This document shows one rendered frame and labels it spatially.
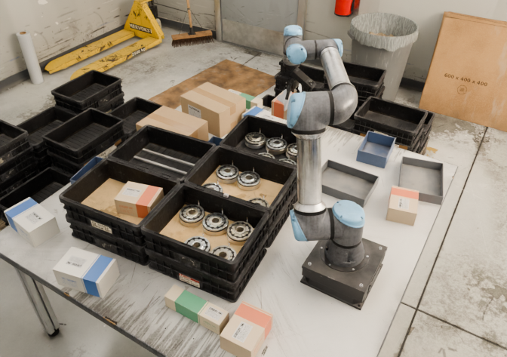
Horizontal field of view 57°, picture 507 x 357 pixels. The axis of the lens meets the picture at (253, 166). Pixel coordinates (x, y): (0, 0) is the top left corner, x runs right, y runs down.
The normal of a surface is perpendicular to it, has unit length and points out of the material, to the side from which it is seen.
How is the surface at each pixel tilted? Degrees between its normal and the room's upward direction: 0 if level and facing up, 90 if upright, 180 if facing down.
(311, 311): 0
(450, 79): 76
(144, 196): 0
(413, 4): 90
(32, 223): 0
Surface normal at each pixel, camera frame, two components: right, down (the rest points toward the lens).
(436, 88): -0.48, 0.31
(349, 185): 0.00, -0.79
